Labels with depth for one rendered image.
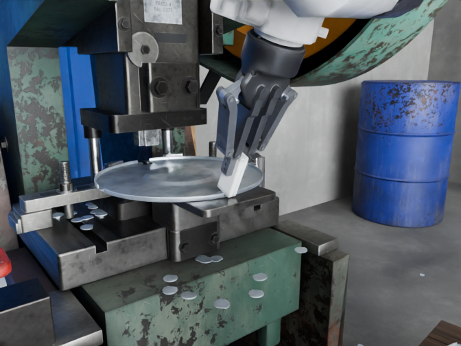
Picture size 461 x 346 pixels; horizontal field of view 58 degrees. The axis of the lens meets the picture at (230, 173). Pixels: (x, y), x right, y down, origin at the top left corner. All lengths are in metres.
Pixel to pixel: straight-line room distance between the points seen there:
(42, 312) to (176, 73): 0.42
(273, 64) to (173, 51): 0.30
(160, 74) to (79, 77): 1.27
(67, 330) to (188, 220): 0.25
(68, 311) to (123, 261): 0.12
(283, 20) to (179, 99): 0.31
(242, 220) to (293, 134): 2.00
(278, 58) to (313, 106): 2.41
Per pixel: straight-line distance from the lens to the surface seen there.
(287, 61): 0.51
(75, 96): 1.96
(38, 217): 0.77
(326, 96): 3.01
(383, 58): 0.97
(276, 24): 0.49
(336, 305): 0.87
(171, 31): 0.77
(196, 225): 0.72
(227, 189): 0.62
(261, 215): 0.86
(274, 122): 0.59
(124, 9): 0.69
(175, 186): 0.68
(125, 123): 0.74
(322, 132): 3.01
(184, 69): 0.74
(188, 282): 0.67
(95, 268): 0.70
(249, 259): 0.74
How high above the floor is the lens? 0.97
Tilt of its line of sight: 14 degrees down
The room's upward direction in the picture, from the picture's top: straight up
